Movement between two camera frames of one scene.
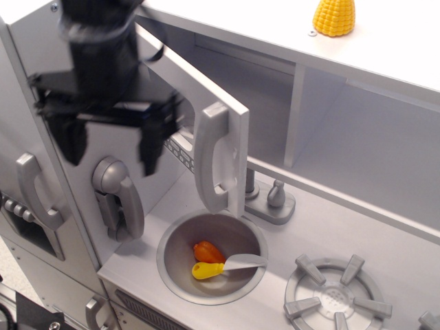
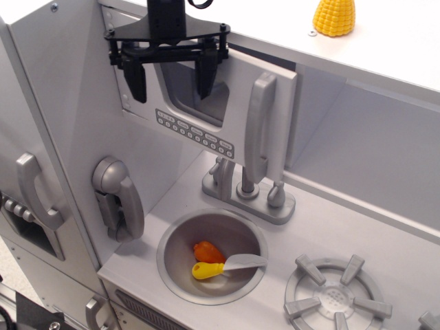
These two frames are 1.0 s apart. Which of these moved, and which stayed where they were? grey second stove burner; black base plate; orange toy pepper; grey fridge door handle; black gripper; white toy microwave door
Moved: white toy microwave door; black gripper
Stayed: grey second stove burner; black base plate; orange toy pepper; grey fridge door handle
